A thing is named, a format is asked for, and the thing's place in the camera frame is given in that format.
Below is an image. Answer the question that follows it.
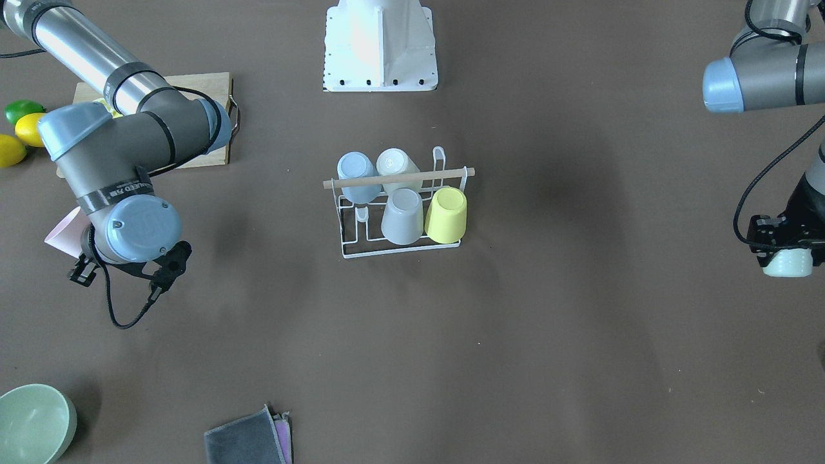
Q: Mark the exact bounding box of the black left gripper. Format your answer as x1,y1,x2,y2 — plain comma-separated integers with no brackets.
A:
746,175,824,268

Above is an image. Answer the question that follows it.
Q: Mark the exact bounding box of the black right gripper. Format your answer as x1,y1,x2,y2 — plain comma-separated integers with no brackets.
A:
68,226,192,294

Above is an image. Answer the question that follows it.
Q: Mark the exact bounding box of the pink plastic cup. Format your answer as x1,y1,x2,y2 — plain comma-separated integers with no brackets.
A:
44,206,91,258

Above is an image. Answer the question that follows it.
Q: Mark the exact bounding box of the green plastic cup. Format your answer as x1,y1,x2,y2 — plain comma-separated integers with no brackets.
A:
761,249,813,277

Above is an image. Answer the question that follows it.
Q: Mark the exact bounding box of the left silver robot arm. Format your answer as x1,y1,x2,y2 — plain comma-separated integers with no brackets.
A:
703,1,824,277

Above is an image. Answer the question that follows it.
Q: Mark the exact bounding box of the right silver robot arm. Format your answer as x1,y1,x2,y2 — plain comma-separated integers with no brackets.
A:
2,1,233,294

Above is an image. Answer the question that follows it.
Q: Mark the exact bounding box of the light blue plastic cup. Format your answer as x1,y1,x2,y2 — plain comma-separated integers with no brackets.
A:
336,151,382,204

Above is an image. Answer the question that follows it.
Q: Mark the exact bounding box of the grey plastic cup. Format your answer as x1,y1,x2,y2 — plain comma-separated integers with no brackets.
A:
381,188,424,246

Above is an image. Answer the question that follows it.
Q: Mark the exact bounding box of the white plastic cup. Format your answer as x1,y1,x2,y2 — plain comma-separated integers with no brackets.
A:
375,148,423,196

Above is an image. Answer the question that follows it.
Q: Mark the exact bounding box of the yellow plastic cup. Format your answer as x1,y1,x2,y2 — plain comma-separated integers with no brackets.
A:
425,187,467,244

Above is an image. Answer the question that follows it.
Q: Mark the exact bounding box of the yellow lemon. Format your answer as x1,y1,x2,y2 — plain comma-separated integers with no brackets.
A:
0,134,27,168
15,112,45,148

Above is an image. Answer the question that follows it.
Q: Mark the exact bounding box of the green ceramic bowl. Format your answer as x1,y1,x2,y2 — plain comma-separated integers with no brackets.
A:
1,383,77,463

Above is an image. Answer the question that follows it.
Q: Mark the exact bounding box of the green lime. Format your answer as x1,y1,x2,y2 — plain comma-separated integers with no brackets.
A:
3,99,47,126

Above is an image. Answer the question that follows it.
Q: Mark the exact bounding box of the wooden cutting board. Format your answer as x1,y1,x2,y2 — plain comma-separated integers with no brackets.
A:
55,72,233,179

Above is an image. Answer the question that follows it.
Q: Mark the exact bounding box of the grey folded cloth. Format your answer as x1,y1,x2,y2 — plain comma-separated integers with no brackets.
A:
204,405,294,463

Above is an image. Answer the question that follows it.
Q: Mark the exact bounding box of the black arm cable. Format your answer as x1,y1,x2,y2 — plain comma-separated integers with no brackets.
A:
732,116,825,246

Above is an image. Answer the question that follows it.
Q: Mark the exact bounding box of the white wire cup rack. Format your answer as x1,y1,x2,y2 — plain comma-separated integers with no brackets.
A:
322,146,476,258

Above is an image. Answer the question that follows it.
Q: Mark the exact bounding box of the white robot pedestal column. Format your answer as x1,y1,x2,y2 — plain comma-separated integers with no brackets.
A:
322,1,439,92

